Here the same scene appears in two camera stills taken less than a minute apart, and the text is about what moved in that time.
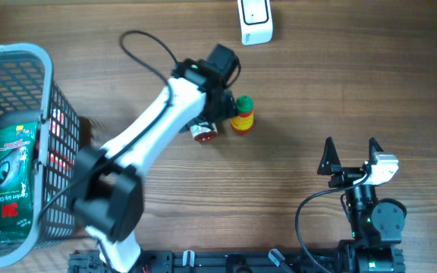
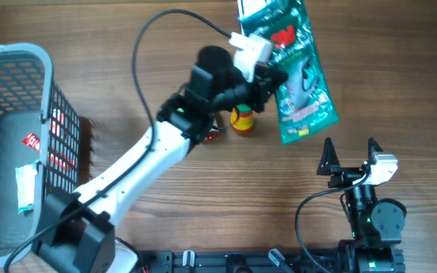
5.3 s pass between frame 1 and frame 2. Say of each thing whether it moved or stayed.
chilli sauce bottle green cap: stayed
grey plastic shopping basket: stayed
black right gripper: stayed
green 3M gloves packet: moved
